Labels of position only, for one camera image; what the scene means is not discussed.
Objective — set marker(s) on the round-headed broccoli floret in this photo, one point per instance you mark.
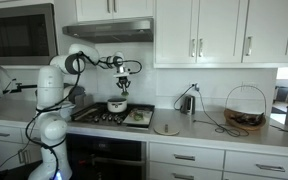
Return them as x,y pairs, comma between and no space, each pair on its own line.
125,93

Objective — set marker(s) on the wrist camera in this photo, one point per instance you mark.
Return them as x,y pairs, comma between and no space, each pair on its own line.
122,74

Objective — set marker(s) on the white cooking pot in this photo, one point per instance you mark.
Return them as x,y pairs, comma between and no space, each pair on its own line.
117,106

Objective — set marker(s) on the stainless steel range hood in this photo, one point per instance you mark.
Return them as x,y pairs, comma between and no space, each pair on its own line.
117,31

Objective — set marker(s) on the white lower cabinet door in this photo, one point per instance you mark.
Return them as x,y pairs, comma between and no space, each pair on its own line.
7,155

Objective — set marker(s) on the gray and white appliance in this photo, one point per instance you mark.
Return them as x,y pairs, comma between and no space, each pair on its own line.
77,94

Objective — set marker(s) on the metal stove knob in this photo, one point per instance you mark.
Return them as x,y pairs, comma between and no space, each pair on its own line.
110,117
96,119
119,120
115,119
104,117

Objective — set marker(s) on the white cutting board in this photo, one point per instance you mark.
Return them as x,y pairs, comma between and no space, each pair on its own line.
130,122

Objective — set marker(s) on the round pot lid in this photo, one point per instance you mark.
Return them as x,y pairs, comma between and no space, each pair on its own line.
170,131

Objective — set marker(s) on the white cabinet door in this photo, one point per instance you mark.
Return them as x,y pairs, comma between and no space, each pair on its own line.
7,155
174,30
92,10
220,30
134,8
270,30

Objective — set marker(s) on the white upper cabinet door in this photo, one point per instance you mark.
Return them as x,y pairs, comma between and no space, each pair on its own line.
270,30
92,10
134,8
174,30
220,30

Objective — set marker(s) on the steel electric kettle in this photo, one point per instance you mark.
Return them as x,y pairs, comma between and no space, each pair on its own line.
189,105

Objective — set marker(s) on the white wall outlet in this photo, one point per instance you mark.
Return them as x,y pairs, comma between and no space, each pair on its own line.
194,87

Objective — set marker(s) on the broccoli floret with pale stalk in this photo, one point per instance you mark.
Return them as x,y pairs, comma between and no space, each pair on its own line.
137,117

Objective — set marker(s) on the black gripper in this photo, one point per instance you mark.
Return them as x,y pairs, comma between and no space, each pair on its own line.
123,81

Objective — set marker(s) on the built-in microwave oven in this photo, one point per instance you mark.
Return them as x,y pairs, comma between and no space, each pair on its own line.
17,33

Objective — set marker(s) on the black built-in oven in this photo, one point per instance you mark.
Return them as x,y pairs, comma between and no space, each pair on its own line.
110,150

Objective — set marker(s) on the clear plastic container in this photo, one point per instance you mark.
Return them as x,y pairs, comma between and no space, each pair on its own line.
147,114

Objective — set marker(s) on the black camera on stand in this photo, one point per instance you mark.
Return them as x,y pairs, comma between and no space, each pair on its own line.
20,87

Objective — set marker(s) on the GE cooktop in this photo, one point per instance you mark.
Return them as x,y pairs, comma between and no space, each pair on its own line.
101,111

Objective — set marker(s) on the white round container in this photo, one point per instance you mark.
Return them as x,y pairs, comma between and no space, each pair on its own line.
69,108

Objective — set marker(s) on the white drawer front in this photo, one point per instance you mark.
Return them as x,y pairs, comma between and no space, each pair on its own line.
164,151
240,163
14,131
160,171

